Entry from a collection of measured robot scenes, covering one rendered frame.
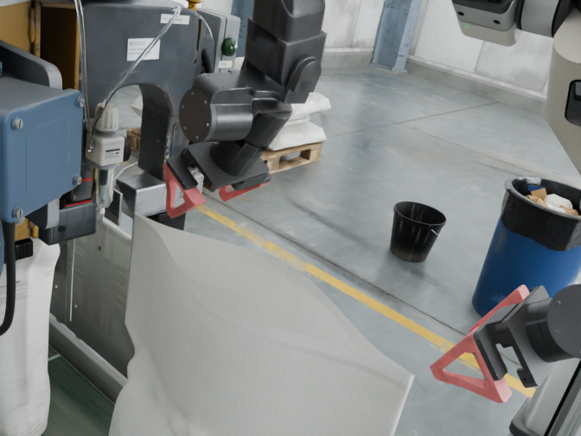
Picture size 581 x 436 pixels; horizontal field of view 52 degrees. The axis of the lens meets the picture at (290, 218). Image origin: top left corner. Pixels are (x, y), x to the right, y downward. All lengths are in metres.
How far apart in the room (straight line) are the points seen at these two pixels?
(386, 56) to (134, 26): 8.72
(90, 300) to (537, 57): 7.80
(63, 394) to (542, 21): 1.29
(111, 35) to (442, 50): 8.64
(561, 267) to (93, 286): 2.01
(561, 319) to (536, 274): 2.37
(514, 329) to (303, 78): 0.33
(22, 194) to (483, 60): 8.76
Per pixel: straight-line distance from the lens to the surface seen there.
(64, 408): 1.55
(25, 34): 0.79
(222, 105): 0.63
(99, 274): 1.64
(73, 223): 0.90
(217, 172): 0.72
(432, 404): 2.40
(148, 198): 0.97
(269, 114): 0.67
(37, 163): 0.52
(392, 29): 9.46
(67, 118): 0.54
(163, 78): 0.92
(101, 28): 0.83
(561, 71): 0.89
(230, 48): 0.98
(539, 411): 1.28
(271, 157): 4.06
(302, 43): 0.64
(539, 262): 2.85
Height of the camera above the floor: 1.45
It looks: 24 degrees down
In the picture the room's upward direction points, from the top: 12 degrees clockwise
